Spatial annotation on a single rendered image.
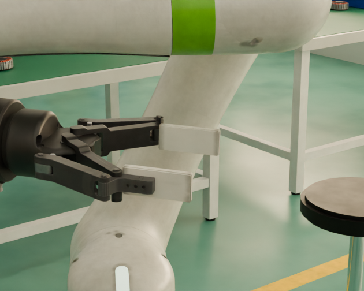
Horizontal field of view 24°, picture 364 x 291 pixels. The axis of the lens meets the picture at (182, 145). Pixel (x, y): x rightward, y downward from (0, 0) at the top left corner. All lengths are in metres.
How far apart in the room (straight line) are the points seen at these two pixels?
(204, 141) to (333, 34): 2.97
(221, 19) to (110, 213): 0.36
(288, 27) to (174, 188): 0.21
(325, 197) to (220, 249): 1.05
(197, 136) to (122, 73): 2.22
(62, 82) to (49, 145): 2.14
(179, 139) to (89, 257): 0.19
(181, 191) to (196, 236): 2.71
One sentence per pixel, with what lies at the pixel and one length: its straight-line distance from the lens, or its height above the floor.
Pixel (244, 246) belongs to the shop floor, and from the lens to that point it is 3.44.
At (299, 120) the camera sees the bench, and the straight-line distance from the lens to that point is 3.87.
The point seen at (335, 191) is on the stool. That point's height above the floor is 0.56.
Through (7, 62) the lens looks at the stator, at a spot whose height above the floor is 0.78.
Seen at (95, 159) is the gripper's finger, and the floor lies 1.16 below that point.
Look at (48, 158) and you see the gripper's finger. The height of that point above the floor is 1.16.
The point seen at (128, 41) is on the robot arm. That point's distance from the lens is 0.89.
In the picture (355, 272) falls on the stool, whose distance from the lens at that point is 2.54.
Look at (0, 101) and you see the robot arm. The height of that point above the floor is 1.20.
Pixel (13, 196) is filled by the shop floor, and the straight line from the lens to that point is 4.03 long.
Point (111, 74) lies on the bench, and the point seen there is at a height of 0.73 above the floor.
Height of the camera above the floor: 1.43
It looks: 18 degrees down
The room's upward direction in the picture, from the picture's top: straight up
